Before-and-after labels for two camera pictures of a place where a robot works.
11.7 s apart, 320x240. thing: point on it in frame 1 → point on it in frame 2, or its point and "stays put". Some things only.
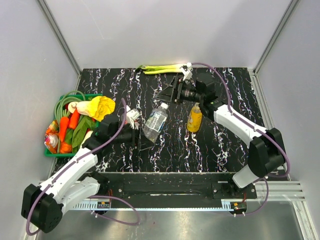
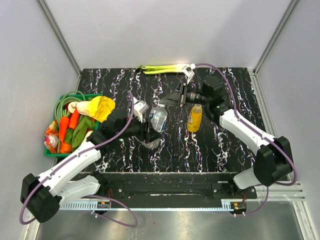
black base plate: x=172 y=187 stays put
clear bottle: x=156 y=122 stays put
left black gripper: x=138 y=140 → x=146 y=134
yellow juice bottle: x=194 y=120 stays put
